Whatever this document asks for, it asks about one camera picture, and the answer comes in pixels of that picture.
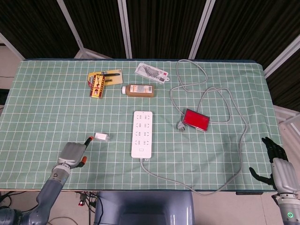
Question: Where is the brown liquid bottle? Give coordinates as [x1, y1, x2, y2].
[121, 84, 155, 97]

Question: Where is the cable bundle under table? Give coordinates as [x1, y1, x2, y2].
[75, 191, 99, 225]

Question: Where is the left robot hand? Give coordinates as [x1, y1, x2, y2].
[57, 135, 95, 169]

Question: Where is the white partition post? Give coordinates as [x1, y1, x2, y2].
[56, 0, 113, 59]
[0, 31, 26, 60]
[188, 0, 216, 60]
[118, 0, 133, 59]
[263, 35, 300, 79]

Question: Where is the yellow pen blister card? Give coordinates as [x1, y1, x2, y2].
[88, 68, 123, 85]

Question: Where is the red flat box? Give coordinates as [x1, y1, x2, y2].
[182, 108, 210, 133]

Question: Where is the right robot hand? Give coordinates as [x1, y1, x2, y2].
[249, 137, 296, 194]

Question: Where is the blue grey robot torso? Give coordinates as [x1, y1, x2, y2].
[93, 191, 195, 225]

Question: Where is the yellow red small box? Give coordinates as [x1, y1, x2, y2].
[88, 74, 106, 99]

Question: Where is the white plug adapter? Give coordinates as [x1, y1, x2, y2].
[94, 132, 110, 142]

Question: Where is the clear white blister pack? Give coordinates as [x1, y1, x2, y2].
[135, 62, 170, 83]

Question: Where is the white power strip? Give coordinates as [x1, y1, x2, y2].
[130, 111, 153, 162]

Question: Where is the grey power cable with plug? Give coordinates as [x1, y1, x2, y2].
[140, 59, 248, 195]

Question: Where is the green checkered tablecloth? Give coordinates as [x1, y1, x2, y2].
[0, 60, 285, 192]

